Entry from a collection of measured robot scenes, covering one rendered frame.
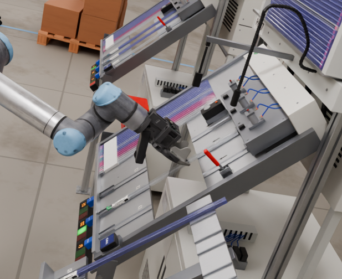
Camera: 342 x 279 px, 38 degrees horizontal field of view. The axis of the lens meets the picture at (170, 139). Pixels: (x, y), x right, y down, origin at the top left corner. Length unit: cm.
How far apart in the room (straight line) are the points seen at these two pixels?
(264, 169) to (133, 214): 42
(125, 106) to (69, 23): 391
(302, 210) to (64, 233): 157
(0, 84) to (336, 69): 87
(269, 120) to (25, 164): 209
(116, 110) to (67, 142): 18
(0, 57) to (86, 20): 369
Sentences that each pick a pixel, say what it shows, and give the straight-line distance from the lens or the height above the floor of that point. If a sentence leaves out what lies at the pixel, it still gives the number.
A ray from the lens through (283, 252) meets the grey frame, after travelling 151.
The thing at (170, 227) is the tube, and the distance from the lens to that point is 126.
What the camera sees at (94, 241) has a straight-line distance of 152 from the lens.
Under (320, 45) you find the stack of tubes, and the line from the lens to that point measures 137.
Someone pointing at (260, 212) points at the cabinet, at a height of 62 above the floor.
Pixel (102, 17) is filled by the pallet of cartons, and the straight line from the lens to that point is 521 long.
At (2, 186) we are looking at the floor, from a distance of 300.
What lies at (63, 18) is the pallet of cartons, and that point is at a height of 31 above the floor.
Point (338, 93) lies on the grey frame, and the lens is 129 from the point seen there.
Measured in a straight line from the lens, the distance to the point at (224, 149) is 151.
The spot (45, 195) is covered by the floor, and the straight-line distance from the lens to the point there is 297.
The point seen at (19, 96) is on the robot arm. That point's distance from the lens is 141.
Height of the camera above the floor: 168
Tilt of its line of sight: 25 degrees down
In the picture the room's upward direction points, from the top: 16 degrees clockwise
